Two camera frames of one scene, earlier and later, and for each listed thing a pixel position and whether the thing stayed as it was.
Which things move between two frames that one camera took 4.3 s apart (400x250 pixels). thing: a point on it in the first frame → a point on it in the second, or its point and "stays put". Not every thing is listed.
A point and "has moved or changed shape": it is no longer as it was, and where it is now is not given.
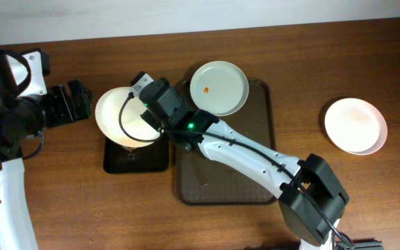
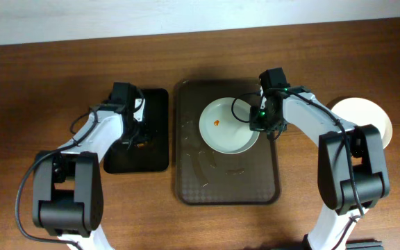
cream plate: [106, 112] has moved or changed shape
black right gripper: [151, 92] → [267, 124]
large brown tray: [201, 180] stays put
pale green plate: [219, 87] has moved or changed shape
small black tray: [153, 157] stays put
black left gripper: [65, 104] → [136, 139]
